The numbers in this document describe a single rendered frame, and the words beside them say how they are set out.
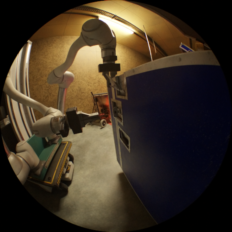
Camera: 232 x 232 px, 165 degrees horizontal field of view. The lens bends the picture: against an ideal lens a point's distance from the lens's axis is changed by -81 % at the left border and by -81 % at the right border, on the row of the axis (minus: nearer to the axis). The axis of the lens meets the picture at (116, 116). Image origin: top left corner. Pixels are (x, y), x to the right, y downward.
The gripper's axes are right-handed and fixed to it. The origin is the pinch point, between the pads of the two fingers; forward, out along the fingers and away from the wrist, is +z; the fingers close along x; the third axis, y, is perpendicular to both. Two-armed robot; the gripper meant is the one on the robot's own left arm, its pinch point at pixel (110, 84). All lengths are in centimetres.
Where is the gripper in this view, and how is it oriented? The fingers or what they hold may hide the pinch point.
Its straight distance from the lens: 52.8
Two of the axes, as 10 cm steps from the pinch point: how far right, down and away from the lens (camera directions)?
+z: 0.4, 8.7, 4.9
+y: -3.4, -4.4, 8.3
